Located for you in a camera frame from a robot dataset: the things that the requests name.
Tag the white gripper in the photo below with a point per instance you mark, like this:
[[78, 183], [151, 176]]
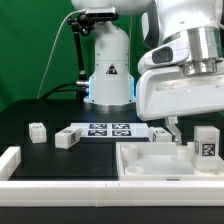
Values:
[[163, 91]]

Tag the white square table top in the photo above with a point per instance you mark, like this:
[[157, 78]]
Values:
[[147, 161]]

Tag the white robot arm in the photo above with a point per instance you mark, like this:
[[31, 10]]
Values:
[[195, 21]]

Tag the white fiducial marker sheet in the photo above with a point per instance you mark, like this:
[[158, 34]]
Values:
[[112, 130]]

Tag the white u-shaped fence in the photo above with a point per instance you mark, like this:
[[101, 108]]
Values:
[[102, 193]]

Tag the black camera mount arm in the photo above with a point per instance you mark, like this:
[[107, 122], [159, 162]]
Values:
[[80, 26]]

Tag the black camera on mount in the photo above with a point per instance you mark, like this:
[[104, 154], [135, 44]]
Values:
[[101, 14]]

